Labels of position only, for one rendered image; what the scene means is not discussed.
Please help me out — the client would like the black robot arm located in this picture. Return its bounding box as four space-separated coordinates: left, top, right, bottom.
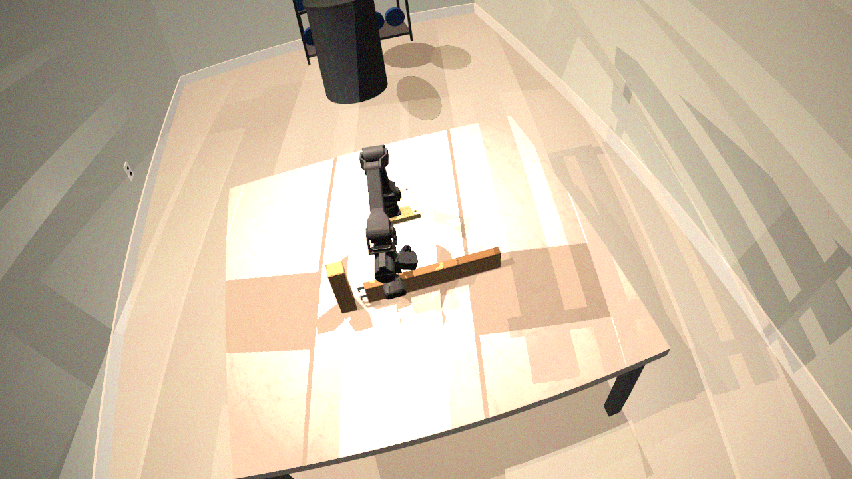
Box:
359 144 418 283

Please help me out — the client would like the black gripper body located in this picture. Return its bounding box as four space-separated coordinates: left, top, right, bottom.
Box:
383 256 406 300

